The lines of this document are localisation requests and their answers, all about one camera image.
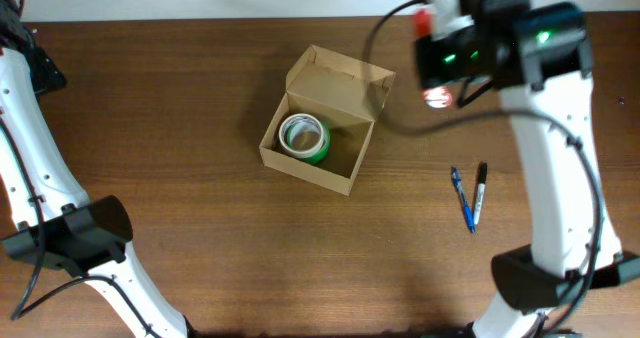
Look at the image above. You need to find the brown cardboard box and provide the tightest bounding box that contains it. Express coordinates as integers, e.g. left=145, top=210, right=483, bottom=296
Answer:
left=259, top=45, right=396, bottom=195

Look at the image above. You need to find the green tape roll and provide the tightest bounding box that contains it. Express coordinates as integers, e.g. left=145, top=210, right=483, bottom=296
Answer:
left=284, top=119, right=330, bottom=165

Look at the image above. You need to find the white masking tape roll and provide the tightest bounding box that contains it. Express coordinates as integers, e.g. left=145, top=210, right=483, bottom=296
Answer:
left=278, top=113, right=328, bottom=160

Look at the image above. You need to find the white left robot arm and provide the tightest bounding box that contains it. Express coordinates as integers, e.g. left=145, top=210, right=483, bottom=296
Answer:
left=1, top=0, right=196, bottom=337

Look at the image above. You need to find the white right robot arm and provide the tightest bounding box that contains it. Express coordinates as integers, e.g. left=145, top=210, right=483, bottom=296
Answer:
left=415, top=0, right=639, bottom=337

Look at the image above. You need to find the black silver marker pen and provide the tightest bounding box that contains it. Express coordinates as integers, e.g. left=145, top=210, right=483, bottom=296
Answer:
left=473, top=162, right=488, bottom=225

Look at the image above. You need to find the blue ballpoint pen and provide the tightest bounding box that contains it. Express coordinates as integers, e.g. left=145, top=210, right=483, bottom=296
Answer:
left=451, top=167, right=476, bottom=234

